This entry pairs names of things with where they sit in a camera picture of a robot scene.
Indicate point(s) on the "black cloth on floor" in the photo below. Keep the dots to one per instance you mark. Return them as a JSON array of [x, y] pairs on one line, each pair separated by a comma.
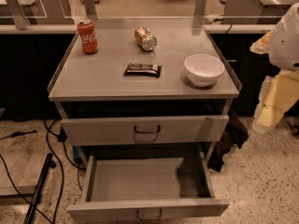
[[235, 134]]

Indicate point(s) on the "red coca-cola can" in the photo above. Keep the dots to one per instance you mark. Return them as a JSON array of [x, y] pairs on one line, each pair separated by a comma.
[[87, 35]]

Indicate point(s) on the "clear acrylic barrier panel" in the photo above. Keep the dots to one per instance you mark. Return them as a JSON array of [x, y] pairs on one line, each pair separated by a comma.
[[135, 8]]

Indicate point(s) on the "grey upper drawer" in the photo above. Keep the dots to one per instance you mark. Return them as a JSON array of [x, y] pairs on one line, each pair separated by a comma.
[[144, 130]]

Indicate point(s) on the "white bowl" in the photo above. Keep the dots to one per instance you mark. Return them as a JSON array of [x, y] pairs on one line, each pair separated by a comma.
[[203, 70]]

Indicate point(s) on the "black snack bar wrapper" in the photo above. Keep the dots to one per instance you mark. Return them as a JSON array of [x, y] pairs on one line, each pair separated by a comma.
[[139, 69]]

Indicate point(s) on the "grey metal drawer cabinet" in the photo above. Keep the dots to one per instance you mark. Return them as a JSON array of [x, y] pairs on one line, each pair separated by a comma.
[[95, 86]]

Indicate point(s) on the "grey desk top right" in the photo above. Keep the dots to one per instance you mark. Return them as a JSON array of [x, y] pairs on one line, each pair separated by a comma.
[[255, 11]]

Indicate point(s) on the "open grey middle drawer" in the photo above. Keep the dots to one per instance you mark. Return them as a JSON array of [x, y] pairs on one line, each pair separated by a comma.
[[150, 185]]

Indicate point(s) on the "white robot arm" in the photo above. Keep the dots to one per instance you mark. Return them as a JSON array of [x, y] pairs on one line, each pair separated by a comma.
[[284, 46]]

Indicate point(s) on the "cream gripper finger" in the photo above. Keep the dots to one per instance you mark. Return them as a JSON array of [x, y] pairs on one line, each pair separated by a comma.
[[261, 46], [278, 95]]

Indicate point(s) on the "black pole on floor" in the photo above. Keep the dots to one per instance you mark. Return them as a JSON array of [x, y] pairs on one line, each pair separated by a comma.
[[32, 210]]

